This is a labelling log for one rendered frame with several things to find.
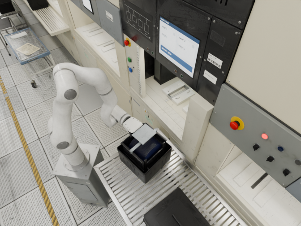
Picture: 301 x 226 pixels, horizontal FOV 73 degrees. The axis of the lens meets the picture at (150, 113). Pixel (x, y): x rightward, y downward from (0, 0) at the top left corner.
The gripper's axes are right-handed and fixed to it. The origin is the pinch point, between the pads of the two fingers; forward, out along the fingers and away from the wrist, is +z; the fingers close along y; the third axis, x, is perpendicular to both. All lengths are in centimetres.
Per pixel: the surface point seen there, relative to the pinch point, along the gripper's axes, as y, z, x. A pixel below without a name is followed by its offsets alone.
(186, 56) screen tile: -26, 5, 48
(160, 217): 23.3, 36.9, -22.7
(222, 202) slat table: -13, 59, -32
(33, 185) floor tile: 80, -91, -110
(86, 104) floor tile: -27, -148, -110
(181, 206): 10.2, 41.6, -22.5
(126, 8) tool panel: -35, -49, 51
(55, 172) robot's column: 53, -39, -34
